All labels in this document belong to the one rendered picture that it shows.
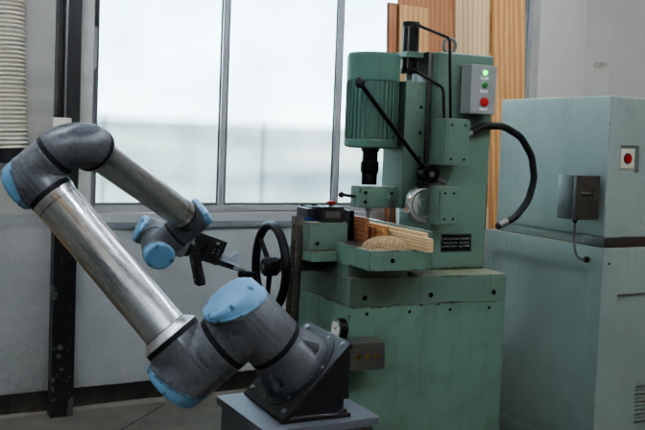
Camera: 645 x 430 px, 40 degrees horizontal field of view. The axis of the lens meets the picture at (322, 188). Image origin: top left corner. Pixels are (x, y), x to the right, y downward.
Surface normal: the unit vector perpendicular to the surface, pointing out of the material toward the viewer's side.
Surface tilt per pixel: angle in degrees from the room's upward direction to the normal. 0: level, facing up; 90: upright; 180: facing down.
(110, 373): 90
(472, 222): 90
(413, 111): 90
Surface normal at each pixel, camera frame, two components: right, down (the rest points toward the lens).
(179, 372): -0.10, 0.00
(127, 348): 0.48, 0.07
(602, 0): -0.88, 0.00
